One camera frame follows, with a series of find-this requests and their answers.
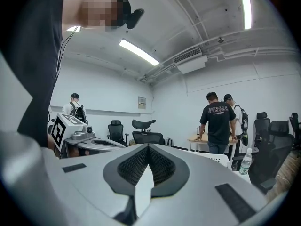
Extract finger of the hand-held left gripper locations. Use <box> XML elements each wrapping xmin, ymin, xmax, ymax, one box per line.
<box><xmin>92</xmin><ymin>138</ymin><xmax>127</xmax><ymax>148</ymax></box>
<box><xmin>77</xmin><ymin>141</ymin><xmax>129</xmax><ymax>155</ymax></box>

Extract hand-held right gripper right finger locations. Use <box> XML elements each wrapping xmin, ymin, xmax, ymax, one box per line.
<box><xmin>141</xmin><ymin>143</ymin><xmax>269</xmax><ymax>226</ymax></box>

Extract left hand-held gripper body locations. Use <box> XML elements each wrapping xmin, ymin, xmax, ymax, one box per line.
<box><xmin>50</xmin><ymin>113</ymin><xmax>96</xmax><ymax>159</ymax></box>

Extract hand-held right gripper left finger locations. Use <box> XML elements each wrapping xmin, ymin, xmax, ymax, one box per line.
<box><xmin>41</xmin><ymin>143</ymin><xmax>151</xmax><ymax>226</ymax></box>

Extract white plastic basket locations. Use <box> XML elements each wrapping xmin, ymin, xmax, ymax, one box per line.
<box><xmin>185</xmin><ymin>151</ymin><xmax>230</xmax><ymax>170</ymax></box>

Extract person's left forearm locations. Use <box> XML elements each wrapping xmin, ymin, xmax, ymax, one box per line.
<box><xmin>47</xmin><ymin>132</ymin><xmax>57</xmax><ymax>152</ymax></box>

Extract black headrest office chair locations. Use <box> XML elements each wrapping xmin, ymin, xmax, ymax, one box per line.
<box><xmin>131</xmin><ymin>119</ymin><xmax>166</xmax><ymax>146</ymax></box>

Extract clear water bottle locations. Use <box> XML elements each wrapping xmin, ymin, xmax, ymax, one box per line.
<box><xmin>238</xmin><ymin>147</ymin><xmax>253</xmax><ymax>177</ymax></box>

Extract wooden table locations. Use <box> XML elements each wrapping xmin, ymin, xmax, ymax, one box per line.
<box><xmin>187</xmin><ymin>132</ymin><xmax>237</xmax><ymax>164</ymax></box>

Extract person's black clothing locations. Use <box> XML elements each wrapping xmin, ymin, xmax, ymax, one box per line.
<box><xmin>0</xmin><ymin>0</ymin><xmax>64</xmax><ymax>148</ymax></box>

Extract white air conditioner unit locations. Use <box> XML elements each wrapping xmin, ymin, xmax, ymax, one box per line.
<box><xmin>173</xmin><ymin>46</ymin><xmax>208</xmax><ymax>74</ymax></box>

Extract person's head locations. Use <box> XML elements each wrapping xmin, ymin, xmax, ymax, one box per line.
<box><xmin>62</xmin><ymin>0</ymin><xmax>132</xmax><ymax>32</ymax></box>

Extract white ceiling pipes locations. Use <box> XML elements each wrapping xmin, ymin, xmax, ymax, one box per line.
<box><xmin>138</xmin><ymin>32</ymin><xmax>301</xmax><ymax>84</ymax></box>

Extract white wall cable duct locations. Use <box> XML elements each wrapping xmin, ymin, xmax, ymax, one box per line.
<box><xmin>50</xmin><ymin>105</ymin><xmax>153</xmax><ymax>115</ymax></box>

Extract wall electrical panel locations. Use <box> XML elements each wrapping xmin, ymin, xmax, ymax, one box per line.
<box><xmin>137</xmin><ymin>96</ymin><xmax>147</xmax><ymax>110</ymax></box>

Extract black head-worn camera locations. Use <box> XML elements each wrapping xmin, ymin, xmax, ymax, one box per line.
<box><xmin>126</xmin><ymin>8</ymin><xmax>145</xmax><ymax>30</ymax></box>

